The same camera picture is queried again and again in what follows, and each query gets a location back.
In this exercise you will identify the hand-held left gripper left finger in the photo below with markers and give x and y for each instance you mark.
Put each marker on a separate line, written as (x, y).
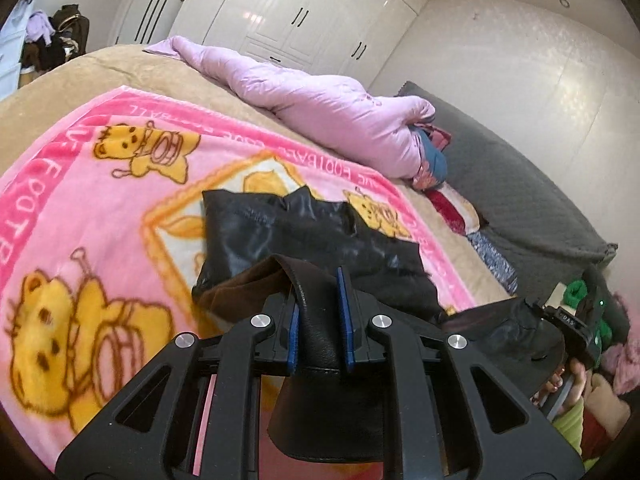
(291, 340)

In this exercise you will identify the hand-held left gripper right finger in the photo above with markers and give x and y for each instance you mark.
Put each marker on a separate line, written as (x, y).
(346, 320)

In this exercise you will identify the black leather jacket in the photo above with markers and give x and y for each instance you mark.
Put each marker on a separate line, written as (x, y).
(300, 240)

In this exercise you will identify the person's right hand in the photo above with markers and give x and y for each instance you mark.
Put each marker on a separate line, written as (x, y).
(555, 382)

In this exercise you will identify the green plush cloth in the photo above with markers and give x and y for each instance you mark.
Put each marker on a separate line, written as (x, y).
(575, 294)

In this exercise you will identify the pink fuzzy cloth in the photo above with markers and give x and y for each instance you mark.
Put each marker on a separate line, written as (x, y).
(625, 360)

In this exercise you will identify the blue white patterned cloth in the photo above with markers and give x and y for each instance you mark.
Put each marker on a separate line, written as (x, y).
(492, 260)

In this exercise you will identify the grey quilted headboard cushion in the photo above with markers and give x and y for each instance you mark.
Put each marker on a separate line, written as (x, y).
(525, 200)

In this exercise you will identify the red floral cloth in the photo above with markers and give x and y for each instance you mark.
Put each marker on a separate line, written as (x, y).
(455, 210)

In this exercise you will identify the blue floral pillow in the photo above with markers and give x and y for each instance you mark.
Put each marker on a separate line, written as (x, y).
(432, 160)

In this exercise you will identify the pink padded coat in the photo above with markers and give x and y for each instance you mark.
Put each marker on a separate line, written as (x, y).
(310, 110)

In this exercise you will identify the pink cartoon printed blanket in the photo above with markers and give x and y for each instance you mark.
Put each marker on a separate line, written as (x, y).
(100, 200)

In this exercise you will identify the white wardrobe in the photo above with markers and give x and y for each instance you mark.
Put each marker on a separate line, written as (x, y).
(300, 5)

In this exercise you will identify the lilac cloth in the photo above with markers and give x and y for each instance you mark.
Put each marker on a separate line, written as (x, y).
(40, 25)

